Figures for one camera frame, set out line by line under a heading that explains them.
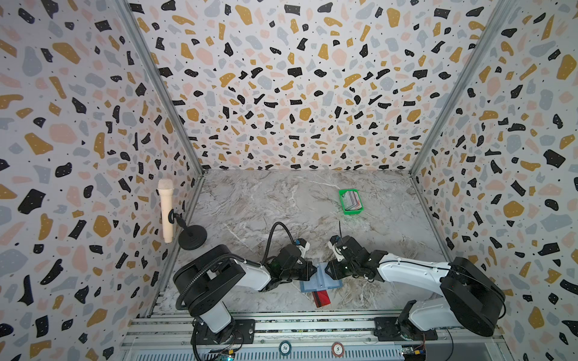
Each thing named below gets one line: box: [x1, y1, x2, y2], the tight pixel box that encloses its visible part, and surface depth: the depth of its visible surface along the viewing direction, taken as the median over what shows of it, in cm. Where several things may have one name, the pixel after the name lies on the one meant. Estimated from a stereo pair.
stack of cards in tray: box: [342, 191, 363, 211], surface depth 108 cm
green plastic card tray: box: [337, 188, 365, 216], surface depth 108 cm
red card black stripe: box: [311, 289, 332, 309], surface depth 83 cm
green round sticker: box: [278, 339, 293, 356], surface depth 72 cm
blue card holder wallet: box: [299, 261, 343, 293], surface depth 85 cm
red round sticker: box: [331, 341, 345, 358], surface depth 72 cm
